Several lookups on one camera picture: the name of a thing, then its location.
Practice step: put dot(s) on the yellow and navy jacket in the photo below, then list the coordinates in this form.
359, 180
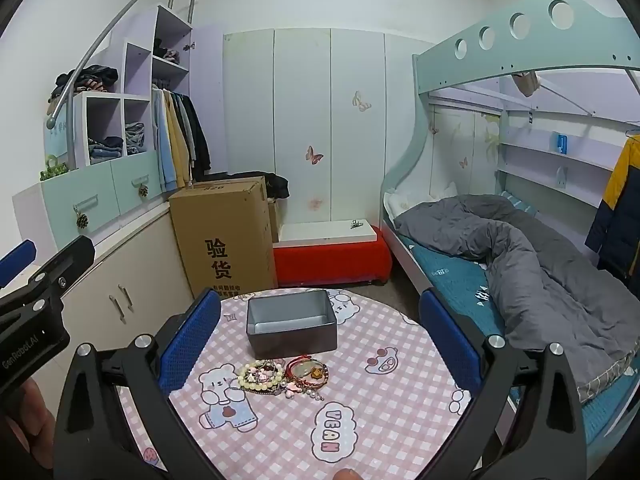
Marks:
620, 200

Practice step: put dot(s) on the white pillow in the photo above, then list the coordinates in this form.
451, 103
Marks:
415, 200

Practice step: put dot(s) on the dark clothes bundle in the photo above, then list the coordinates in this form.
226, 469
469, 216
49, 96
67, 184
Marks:
275, 185

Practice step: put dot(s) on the folded light denim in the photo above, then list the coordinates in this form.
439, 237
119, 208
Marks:
135, 137

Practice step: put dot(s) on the tall cardboard box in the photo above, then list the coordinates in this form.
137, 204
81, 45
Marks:
220, 230

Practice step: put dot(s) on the grey duvet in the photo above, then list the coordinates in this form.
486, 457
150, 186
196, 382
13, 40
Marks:
540, 285

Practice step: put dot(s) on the yellow hanging garment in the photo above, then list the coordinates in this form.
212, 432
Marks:
177, 145

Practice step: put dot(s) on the grey hanging garment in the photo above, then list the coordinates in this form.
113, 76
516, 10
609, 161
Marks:
187, 125

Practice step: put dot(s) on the black hanging garment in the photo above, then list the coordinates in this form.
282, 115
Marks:
201, 145

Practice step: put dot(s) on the brown hanging object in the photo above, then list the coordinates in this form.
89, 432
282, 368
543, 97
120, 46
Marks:
526, 84

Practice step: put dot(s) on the teal bed sheet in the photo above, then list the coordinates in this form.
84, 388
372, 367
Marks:
450, 270

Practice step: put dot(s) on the white wardrobe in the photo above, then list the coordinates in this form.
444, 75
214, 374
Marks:
300, 85

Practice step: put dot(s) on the person's right hand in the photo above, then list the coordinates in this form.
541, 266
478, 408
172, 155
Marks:
345, 475

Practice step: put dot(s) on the beige low cabinet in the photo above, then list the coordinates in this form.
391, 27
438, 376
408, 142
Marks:
135, 260

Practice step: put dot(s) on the teal drawer unit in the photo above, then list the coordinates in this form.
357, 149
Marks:
100, 190

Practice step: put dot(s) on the teal bunk bed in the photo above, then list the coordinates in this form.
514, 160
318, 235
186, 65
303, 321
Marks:
450, 60

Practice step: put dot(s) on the cream butterfly sticker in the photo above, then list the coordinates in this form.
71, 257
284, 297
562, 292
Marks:
361, 101

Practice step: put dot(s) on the lilac stair shelf unit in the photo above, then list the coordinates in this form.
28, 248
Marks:
140, 75

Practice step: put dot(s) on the person's left hand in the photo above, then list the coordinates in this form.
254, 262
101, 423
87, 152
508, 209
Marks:
22, 420

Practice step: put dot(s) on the light blue hanging garment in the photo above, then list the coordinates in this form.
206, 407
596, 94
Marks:
161, 145

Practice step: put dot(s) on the white board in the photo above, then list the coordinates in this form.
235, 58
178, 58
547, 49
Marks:
320, 232

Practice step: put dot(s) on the grey metal handrail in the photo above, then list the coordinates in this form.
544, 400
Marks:
100, 45

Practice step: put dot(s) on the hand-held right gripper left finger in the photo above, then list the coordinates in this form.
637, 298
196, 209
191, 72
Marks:
192, 340

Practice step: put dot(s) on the dark clothes pile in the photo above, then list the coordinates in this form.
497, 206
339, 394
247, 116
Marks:
92, 77

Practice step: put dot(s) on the green plastic object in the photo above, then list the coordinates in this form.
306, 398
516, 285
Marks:
52, 170

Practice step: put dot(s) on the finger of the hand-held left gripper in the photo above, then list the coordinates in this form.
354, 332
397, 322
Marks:
65, 260
17, 260

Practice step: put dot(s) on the red storage bench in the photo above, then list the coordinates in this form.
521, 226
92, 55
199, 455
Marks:
330, 260

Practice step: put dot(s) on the small blue box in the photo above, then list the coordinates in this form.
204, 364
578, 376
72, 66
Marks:
560, 142

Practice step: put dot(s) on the pinecone ornament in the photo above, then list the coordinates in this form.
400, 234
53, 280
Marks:
81, 221
143, 191

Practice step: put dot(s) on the grey metal box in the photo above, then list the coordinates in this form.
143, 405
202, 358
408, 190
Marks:
290, 330

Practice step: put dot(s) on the pink butterfly sticker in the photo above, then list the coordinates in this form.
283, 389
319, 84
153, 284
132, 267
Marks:
314, 154

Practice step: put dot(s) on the folded clothes stack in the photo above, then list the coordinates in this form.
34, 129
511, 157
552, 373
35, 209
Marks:
165, 52

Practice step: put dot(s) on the folded dark jeans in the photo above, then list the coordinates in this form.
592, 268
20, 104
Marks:
106, 150

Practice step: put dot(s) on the jade pendant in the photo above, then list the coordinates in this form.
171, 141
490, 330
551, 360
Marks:
302, 369

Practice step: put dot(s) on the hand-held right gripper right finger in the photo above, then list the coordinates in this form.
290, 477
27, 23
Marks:
447, 340

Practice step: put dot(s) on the pink checked bear tablecloth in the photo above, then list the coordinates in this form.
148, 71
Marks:
380, 410

